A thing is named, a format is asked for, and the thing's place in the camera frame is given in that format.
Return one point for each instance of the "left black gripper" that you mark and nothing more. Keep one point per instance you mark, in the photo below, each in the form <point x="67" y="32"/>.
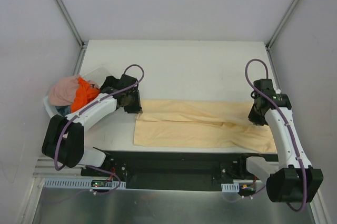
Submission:
<point x="134" y="102"/>

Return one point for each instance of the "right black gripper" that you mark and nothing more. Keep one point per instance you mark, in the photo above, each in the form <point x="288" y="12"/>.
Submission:
<point x="256" y="114"/>

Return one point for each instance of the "cream yellow t shirt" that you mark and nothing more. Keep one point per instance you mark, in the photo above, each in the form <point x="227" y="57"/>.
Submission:
<point x="200" y="124"/>

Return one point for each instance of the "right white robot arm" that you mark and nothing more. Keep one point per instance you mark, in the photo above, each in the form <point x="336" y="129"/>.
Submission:
<point x="295" y="180"/>

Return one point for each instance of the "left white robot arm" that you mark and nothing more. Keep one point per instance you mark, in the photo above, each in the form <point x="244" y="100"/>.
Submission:
<point x="64" y="141"/>

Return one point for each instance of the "black t shirt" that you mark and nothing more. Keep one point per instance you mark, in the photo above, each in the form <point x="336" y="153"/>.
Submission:
<point x="110" y="83"/>

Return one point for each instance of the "white plastic laundry basket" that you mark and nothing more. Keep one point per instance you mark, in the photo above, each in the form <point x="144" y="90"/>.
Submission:
<point x="97" y="75"/>

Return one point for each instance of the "orange t shirt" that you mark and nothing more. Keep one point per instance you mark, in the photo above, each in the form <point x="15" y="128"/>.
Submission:
<point x="86" y="93"/>

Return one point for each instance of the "blue t shirt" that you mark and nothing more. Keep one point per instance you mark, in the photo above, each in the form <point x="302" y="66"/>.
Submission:
<point x="63" y="110"/>

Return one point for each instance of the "pink t shirt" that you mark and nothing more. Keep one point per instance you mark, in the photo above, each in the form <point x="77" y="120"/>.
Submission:
<point x="63" y="92"/>

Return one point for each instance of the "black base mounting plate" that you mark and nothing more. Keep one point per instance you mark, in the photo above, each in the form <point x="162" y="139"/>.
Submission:
<point x="185" y="171"/>

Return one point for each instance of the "right white cable duct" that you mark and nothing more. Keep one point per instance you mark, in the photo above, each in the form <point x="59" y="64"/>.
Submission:
<point x="230" y="188"/>

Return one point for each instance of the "white cable duct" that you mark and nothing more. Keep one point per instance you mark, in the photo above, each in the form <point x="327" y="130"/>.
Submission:
<point x="230" y="188"/>
<point x="68" y="183"/>

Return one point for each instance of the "right aluminium frame post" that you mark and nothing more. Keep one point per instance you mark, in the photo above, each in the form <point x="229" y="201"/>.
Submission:
<point x="282" y="23"/>

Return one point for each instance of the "aluminium frame post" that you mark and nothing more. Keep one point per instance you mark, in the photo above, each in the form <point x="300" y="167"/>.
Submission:
<point x="61" y="6"/>
<point x="282" y="23"/>

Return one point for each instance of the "left white cable duct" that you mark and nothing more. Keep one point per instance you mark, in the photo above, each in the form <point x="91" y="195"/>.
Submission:
<point x="68" y="183"/>

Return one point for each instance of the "left aluminium frame post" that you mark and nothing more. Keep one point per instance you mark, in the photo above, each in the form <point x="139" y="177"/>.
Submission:
<point x="61" y="6"/>

